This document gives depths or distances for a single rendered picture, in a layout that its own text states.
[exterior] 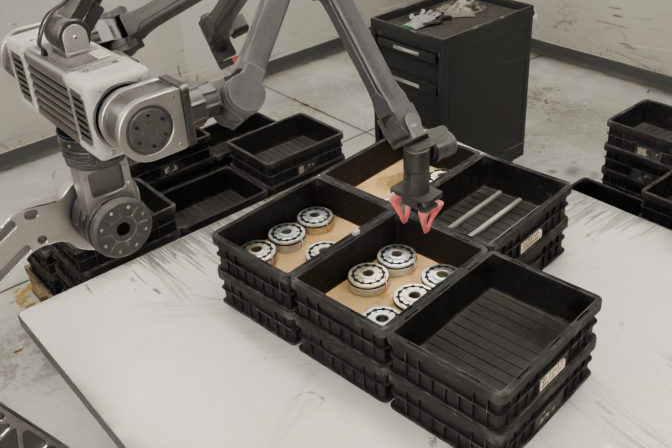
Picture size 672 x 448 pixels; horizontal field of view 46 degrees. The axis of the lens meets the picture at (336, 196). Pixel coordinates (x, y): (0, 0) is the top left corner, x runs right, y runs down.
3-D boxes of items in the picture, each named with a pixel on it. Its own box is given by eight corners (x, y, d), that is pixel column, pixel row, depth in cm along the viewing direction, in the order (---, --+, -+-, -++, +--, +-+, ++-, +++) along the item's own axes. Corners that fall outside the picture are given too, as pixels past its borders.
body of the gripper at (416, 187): (408, 183, 180) (408, 154, 177) (443, 198, 174) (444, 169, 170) (389, 194, 176) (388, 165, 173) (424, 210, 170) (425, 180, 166)
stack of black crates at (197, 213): (195, 302, 308) (181, 229, 291) (157, 270, 328) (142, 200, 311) (277, 260, 329) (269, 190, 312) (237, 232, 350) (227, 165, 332)
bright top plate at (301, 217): (312, 231, 217) (312, 229, 217) (290, 217, 224) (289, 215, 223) (340, 217, 222) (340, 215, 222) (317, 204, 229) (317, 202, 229)
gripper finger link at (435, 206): (419, 218, 182) (419, 183, 178) (443, 229, 178) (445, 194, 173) (400, 230, 178) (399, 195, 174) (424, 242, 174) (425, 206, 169)
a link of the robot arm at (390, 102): (295, -25, 173) (317, -50, 164) (314, -32, 176) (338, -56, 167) (385, 149, 173) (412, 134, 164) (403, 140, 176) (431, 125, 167)
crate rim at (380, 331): (383, 340, 169) (383, 332, 168) (288, 286, 188) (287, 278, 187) (490, 256, 193) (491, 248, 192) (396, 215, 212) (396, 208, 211)
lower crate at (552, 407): (497, 481, 161) (500, 440, 155) (386, 409, 180) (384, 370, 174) (594, 375, 185) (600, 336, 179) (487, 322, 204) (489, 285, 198)
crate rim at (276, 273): (287, 286, 188) (287, 278, 187) (209, 241, 206) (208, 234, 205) (396, 215, 212) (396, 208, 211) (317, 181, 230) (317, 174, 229)
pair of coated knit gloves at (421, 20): (417, 33, 347) (417, 26, 345) (388, 24, 359) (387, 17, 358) (456, 18, 360) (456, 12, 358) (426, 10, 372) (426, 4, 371)
